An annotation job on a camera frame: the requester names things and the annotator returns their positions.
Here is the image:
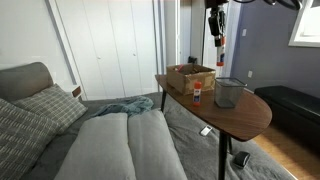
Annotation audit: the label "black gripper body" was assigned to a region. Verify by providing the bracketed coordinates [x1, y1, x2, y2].
[205, 0, 229, 36]

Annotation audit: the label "orange capped glue stick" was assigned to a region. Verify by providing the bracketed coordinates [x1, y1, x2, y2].
[193, 81, 202, 106]

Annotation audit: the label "grey mesh metal basket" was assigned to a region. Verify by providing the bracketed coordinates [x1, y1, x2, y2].
[214, 77, 247, 108]

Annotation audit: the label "brown cardboard box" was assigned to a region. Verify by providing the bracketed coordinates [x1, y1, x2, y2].
[166, 64, 216, 95]

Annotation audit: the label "dark wooden side table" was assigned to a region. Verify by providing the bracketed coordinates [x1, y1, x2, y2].
[154, 73, 273, 180]

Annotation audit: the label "white framed window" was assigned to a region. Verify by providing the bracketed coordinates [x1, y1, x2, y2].
[289, 0, 320, 48]

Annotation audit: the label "white remote control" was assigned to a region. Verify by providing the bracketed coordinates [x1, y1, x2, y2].
[200, 125, 213, 136]

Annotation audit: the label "white closet doors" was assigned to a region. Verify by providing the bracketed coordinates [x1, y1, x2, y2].
[56, 0, 157, 100]

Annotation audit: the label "black bench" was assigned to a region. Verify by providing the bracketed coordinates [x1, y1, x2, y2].
[254, 85, 320, 151]

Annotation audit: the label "teal crumpled blanket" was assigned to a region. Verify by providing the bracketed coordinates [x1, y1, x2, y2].
[92, 96, 154, 117]

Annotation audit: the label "small black device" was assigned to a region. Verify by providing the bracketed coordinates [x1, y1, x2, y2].
[233, 151, 251, 168]

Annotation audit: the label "light grey folded duvet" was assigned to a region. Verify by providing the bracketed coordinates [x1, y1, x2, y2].
[54, 110, 187, 180]

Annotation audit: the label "white nightstand wooden front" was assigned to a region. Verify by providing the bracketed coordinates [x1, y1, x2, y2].
[62, 85, 82, 98]

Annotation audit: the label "grey plaid pillow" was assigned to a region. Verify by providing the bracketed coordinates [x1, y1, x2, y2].
[13, 84, 88, 134]

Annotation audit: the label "grey upholstered headboard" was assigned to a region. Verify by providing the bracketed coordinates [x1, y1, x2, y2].
[0, 62, 53, 101]

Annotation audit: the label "grey striped pillow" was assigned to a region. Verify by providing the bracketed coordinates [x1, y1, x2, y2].
[0, 99, 59, 180]

